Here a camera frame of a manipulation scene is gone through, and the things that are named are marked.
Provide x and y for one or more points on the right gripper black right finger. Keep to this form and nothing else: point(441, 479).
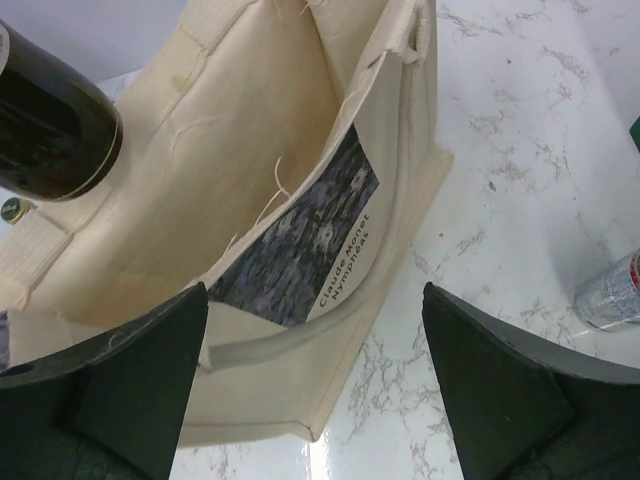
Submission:
point(523, 407)

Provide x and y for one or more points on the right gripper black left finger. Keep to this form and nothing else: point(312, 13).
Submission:
point(110, 407)

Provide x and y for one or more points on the Coca-Cola glass bottle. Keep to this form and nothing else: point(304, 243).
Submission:
point(60, 134)

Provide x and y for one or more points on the cream canvas Monet tote bag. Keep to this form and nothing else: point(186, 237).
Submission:
point(282, 153)

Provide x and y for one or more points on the silver Red Bull can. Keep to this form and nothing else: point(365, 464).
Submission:
point(609, 301)

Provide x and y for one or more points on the green Perrier bottle rear left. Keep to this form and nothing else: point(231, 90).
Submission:
point(14, 208)

